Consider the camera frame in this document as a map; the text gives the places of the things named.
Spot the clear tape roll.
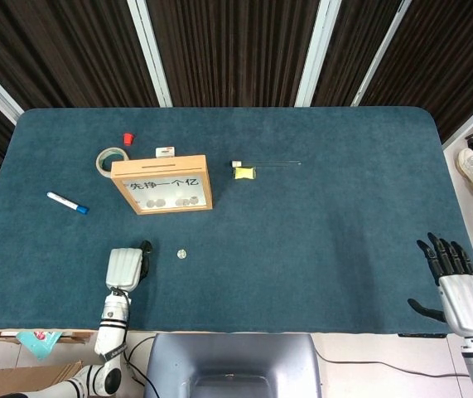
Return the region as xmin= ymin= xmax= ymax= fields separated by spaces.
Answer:
xmin=96 ymin=146 xmax=130 ymax=178

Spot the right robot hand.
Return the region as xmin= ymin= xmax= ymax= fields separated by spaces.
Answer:
xmin=408 ymin=231 xmax=473 ymax=337

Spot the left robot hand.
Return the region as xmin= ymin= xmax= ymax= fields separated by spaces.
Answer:
xmin=105 ymin=240 xmax=155 ymax=292

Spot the black cable near torso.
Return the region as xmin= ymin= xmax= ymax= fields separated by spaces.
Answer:
xmin=122 ymin=334 xmax=157 ymax=387

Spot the teal patterned paper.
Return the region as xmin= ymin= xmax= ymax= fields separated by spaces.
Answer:
xmin=15 ymin=330 xmax=64 ymax=362

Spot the black table edge bracket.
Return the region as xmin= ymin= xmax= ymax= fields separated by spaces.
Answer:
xmin=398 ymin=331 xmax=447 ymax=339

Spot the brown cardboard box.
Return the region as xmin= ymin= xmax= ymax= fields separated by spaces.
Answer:
xmin=0 ymin=359 xmax=84 ymax=398

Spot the brown cardboard tray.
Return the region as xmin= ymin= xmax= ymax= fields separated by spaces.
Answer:
xmin=0 ymin=330 xmax=99 ymax=345

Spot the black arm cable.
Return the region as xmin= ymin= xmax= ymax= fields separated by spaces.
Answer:
xmin=113 ymin=289 xmax=133 ymax=310

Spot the thin black floor cable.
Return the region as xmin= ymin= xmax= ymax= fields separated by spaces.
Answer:
xmin=314 ymin=347 xmax=469 ymax=378

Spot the white marker blue cap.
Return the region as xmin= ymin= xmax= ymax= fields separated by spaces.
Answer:
xmin=46 ymin=191 xmax=90 ymax=216

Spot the wooden coin box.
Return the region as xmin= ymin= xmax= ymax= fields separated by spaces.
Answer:
xmin=110 ymin=154 xmax=214 ymax=216

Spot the blue table cloth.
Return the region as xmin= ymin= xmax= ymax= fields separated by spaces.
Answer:
xmin=0 ymin=106 xmax=473 ymax=335

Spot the grey robot torso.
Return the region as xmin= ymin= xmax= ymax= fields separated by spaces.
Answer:
xmin=143 ymin=332 xmax=323 ymax=398

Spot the glass test tube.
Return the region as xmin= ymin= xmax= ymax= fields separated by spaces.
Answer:
xmin=230 ymin=159 xmax=302 ymax=168

